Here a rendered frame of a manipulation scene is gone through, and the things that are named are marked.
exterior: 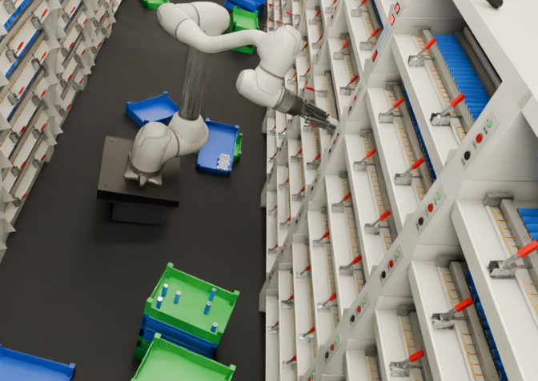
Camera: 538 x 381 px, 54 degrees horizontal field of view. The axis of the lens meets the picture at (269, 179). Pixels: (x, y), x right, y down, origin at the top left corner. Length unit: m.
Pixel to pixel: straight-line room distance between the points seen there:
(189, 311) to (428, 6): 1.35
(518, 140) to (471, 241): 0.20
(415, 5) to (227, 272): 1.59
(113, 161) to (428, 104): 1.73
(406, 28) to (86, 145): 2.04
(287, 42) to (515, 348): 1.27
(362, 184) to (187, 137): 1.16
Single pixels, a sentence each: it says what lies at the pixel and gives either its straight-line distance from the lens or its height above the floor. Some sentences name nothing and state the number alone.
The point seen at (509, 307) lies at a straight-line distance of 0.96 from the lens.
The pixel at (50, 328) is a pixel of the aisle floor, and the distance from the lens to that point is 2.41.
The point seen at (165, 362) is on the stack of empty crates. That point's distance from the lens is 1.98.
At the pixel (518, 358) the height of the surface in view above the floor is 1.48.
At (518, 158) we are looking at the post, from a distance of 1.07.
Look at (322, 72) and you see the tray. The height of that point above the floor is 0.92.
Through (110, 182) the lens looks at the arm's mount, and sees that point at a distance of 2.58.
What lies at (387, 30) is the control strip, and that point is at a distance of 1.69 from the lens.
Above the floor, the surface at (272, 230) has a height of 0.14.
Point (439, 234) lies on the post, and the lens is 1.17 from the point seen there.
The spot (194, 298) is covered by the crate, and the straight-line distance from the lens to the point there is 2.14.
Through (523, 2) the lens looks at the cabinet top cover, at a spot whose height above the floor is 1.73.
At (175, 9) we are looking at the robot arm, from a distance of 2.28.
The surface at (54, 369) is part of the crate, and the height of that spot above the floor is 0.00.
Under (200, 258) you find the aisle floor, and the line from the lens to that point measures 2.68.
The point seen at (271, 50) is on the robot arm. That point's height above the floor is 1.22.
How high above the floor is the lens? 2.06
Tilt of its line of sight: 40 degrees down
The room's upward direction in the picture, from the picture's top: 21 degrees clockwise
